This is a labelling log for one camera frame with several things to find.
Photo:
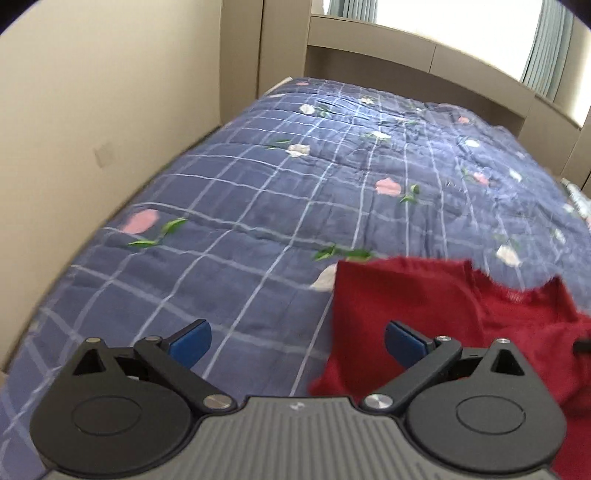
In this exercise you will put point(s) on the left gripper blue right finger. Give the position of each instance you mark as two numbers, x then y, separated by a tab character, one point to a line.
425	361

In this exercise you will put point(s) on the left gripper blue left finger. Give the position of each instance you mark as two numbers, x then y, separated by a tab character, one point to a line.
169	361

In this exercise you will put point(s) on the dark red long-sleeve sweater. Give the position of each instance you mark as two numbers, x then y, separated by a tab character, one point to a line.
453	298

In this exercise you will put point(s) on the blue plaid floral quilt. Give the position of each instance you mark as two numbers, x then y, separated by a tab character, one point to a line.
243	229

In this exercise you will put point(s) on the light blue striped cloth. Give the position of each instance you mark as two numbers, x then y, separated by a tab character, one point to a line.
580	202

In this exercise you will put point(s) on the beige right wardrobe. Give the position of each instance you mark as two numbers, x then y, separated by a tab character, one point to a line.
578	166

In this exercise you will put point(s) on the beige wardrobe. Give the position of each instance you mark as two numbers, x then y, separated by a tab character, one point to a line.
262	43
578	166

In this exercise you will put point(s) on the right teal curtain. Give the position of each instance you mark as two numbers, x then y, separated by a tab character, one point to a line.
546	62

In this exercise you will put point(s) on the teal curtain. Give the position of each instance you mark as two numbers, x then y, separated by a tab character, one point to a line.
361	10
546	62

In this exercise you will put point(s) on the beige window bench cabinet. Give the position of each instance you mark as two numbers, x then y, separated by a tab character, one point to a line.
388	59

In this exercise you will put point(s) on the beige left wardrobe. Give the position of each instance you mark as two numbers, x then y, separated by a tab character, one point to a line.
262	43

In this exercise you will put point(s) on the left teal curtain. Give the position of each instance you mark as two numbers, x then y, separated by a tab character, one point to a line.
361	10

